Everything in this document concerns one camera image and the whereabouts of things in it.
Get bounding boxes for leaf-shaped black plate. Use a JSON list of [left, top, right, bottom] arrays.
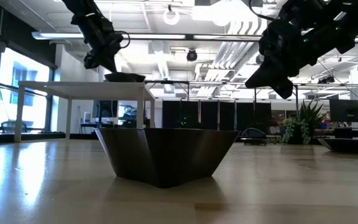
[[104, 72, 147, 83], [317, 138, 358, 154]]

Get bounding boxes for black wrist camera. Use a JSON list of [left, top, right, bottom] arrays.
[[275, 77, 295, 100], [83, 52, 101, 70]]

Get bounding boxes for green potted succulent plant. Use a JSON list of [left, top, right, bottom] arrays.
[[268, 99, 328, 146]]

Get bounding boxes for white perforated metal shelf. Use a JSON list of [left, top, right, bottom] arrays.
[[13, 80, 157, 143]]

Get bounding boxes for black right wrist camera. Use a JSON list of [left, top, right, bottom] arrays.
[[275, 77, 295, 100]]

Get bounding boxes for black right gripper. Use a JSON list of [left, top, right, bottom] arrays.
[[246, 18, 321, 90]]

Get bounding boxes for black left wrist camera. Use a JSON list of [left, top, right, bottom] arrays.
[[83, 52, 101, 70]]

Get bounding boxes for black aluminium table frame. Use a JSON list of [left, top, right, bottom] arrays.
[[0, 131, 358, 152]]

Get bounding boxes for black monitor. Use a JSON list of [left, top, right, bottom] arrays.
[[92, 100, 119, 127], [328, 98, 358, 124]]

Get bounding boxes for long ceiling light fixture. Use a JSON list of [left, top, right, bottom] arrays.
[[31, 30, 358, 44]]

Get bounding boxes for white ring lamp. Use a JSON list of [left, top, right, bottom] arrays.
[[162, 7, 181, 26]]

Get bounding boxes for black partition panels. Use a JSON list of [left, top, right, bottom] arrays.
[[162, 100, 272, 130]]

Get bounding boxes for black metal overhead frame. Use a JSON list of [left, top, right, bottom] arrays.
[[144, 79, 358, 110]]

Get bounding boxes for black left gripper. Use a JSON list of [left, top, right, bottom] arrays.
[[83, 24, 126, 73]]

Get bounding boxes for wavy square black plate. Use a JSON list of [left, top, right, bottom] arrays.
[[94, 127, 241, 189]]

